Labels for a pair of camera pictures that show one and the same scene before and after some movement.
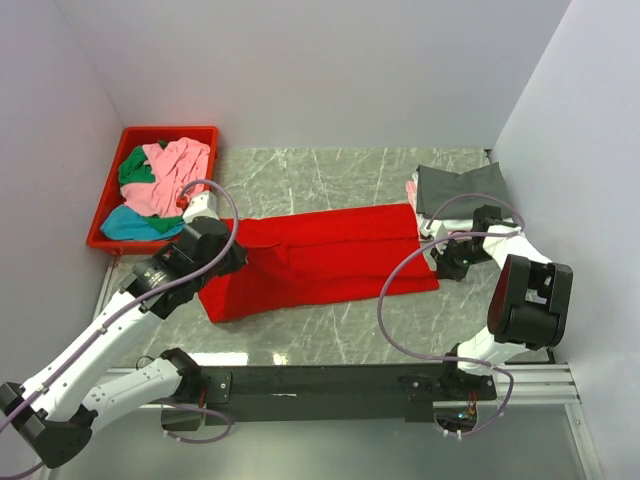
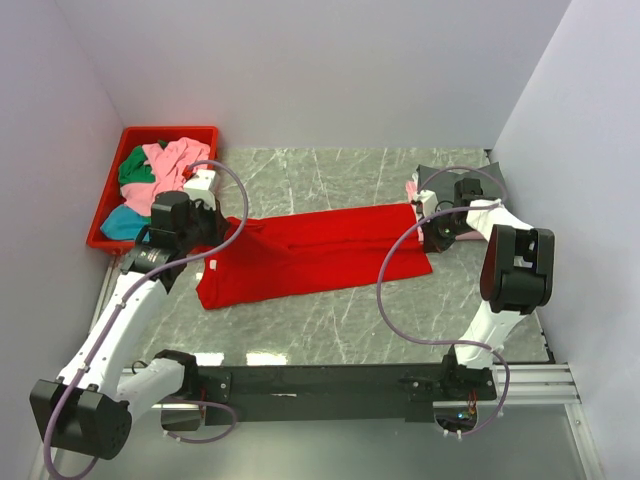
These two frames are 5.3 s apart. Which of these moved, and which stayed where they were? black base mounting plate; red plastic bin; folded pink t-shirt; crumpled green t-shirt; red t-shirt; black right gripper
Moved: black right gripper; red t-shirt
Stayed: folded pink t-shirt; black base mounting plate; crumpled green t-shirt; red plastic bin
